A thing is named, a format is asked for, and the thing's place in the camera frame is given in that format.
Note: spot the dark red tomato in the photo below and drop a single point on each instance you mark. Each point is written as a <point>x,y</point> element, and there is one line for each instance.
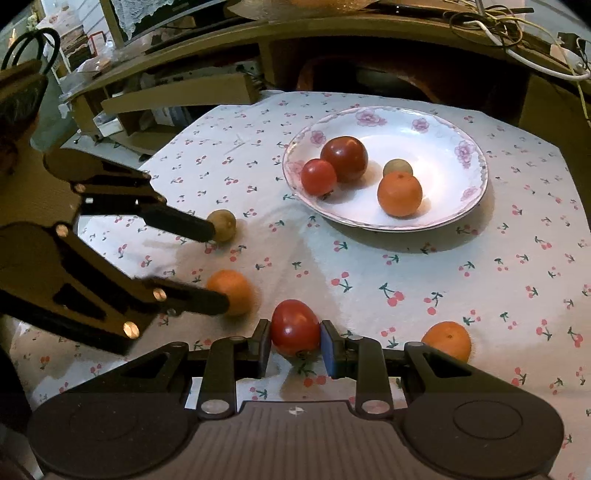
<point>345,158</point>

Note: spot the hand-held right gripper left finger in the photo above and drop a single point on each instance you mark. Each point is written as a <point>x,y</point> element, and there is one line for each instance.
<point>263,349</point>

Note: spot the cherry print tablecloth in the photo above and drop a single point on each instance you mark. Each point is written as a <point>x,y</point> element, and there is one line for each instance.
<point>369,281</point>

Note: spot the large red tomato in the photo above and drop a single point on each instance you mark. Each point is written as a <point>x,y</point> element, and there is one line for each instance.
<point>295,327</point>

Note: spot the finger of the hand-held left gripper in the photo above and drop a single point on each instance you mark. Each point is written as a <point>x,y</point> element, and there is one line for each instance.
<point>194,300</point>
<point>184,225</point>

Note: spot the wooden desk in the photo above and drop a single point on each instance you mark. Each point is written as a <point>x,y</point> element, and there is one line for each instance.
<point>323,46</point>

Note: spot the small red tomato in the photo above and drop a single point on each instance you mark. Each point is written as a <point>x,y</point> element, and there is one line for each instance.
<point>318,177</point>

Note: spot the white lace cloth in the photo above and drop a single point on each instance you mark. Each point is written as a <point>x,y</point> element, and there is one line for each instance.
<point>138,11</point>

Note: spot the orange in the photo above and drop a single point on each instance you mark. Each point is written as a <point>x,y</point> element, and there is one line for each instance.
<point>400,194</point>
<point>448,339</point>
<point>238,290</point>

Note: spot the white floral plate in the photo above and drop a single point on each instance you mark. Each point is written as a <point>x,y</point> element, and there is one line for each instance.
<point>429,138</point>

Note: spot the brown kiwi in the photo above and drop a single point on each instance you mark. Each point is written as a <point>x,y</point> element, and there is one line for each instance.
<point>225,222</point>
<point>397,166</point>

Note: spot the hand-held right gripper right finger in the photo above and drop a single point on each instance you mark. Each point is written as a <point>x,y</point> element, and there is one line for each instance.
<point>328,351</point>

